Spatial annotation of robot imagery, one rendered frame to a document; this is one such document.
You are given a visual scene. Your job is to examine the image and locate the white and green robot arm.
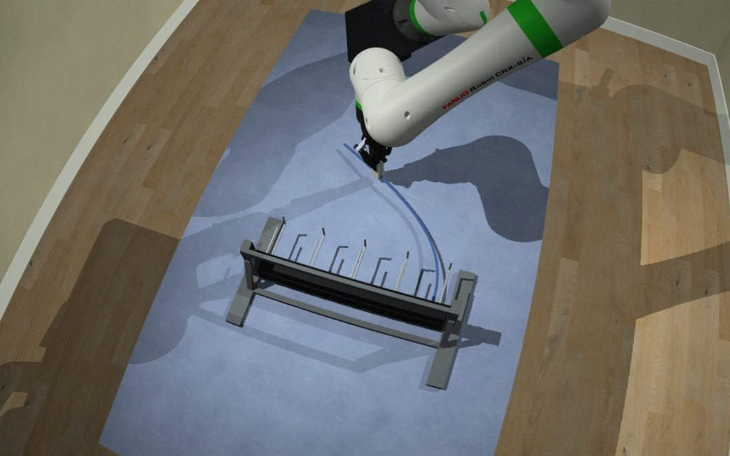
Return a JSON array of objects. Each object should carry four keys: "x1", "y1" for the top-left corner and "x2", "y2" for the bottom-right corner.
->
[{"x1": 350, "y1": 0, "x2": 611, "y2": 147}]

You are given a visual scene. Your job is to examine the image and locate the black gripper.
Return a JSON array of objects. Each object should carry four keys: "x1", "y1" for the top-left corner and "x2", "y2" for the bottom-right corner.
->
[{"x1": 353, "y1": 125, "x2": 392, "y2": 180}]

